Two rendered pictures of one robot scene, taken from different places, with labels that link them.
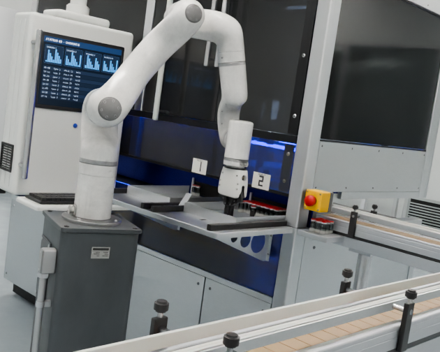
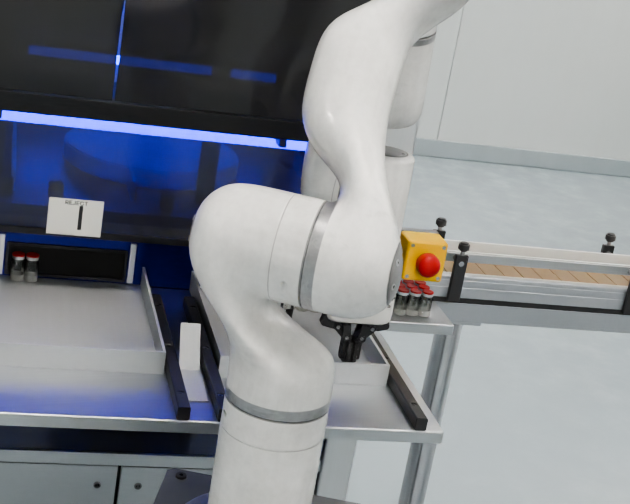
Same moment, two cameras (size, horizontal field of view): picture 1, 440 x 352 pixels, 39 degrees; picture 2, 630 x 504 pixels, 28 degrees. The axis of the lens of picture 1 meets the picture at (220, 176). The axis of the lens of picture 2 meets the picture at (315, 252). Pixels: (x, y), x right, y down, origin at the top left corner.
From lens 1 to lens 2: 2.02 m
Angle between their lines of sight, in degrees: 59
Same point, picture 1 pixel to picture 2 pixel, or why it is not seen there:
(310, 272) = not seen: hidden behind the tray
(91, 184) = (311, 465)
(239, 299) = not seen: hidden behind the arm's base
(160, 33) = (415, 20)
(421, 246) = (585, 293)
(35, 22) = not seen: outside the picture
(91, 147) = (316, 376)
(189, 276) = (64, 477)
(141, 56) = (385, 93)
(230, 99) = (409, 119)
